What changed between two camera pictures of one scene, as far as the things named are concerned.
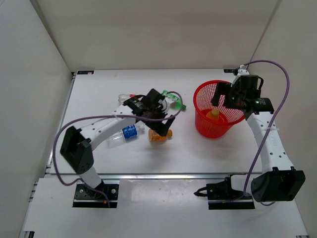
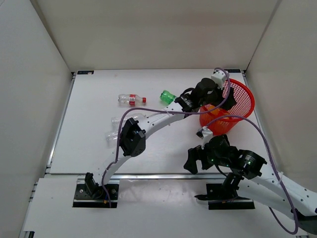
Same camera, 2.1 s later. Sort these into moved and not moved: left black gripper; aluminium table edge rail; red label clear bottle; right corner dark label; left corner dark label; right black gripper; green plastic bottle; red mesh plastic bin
Moved: right black gripper; left black gripper
Not moved: green plastic bottle; left corner dark label; red label clear bottle; aluminium table edge rail; red mesh plastic bin; right corner dark label
